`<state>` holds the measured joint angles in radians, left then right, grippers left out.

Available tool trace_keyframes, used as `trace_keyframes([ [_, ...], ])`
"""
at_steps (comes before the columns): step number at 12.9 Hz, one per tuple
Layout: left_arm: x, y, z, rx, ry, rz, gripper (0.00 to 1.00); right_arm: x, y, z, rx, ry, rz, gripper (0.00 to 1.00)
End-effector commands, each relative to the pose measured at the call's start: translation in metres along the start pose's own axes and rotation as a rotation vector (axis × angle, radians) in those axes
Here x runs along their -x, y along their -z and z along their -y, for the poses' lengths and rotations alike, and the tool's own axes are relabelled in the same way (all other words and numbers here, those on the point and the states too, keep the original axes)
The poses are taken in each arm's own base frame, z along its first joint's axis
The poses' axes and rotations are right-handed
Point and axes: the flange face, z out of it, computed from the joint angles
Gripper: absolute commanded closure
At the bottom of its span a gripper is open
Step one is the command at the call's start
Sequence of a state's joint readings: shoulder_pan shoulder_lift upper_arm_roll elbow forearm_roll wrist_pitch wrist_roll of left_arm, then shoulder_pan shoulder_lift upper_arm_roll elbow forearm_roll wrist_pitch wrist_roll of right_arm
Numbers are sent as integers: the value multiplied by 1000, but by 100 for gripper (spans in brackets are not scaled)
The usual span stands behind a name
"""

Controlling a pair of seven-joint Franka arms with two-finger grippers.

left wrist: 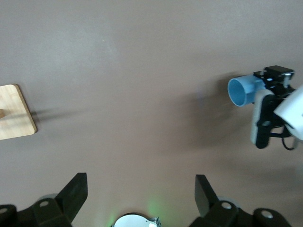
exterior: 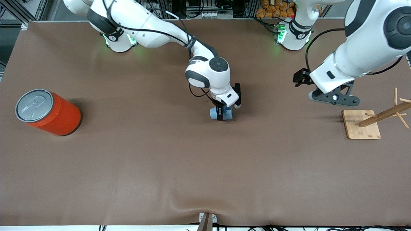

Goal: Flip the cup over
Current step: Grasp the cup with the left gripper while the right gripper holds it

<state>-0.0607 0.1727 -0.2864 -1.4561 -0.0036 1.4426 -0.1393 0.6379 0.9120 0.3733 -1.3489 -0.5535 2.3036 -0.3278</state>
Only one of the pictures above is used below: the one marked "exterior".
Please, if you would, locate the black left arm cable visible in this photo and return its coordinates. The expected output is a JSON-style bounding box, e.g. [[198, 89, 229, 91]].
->
[[305, 28, 403, 76]]

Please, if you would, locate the wooden mug tree stand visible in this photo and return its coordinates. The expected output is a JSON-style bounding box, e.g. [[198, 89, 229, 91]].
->
[[342, 87, 411, 140]]

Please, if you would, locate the orange snack bag pile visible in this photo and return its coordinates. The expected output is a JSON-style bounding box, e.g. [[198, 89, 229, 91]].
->
[[256, 0, 296, 18]]

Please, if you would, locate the blue plastic cup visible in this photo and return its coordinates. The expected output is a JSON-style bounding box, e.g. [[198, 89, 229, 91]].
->
[[210, 106, 233, 121]]

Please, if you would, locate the aluminium frame profile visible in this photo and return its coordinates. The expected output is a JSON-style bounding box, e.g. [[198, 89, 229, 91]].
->
[[0, 0, 48, 30]]

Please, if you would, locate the metal bracket with wooden post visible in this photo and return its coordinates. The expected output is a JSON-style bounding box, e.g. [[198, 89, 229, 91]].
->
[[197, 213, 217, 231]]

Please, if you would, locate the brown table mat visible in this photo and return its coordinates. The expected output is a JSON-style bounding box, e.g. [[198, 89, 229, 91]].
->
[[0, 18, 411, 227]]

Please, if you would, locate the orange can with grey lid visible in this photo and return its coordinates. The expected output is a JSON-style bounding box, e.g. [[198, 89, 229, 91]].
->
[[15, 89, 82, 136]]

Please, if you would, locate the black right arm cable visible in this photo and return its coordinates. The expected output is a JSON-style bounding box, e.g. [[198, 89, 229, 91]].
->
[[102, 0, 219, 104]]

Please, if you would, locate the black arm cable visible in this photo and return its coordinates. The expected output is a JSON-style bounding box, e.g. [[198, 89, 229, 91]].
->
[[305, 28, 403, 76], [102, 0, 219, 104]]

